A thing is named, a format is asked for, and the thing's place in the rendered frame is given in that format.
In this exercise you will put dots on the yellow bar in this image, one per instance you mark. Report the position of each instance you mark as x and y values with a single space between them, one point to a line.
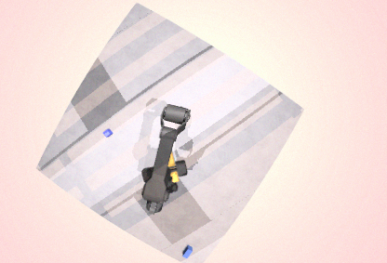
171 163

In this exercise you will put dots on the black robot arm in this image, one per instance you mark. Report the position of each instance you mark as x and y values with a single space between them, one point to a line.
156 189

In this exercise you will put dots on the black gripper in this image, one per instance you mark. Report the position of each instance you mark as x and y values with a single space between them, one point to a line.
179 167

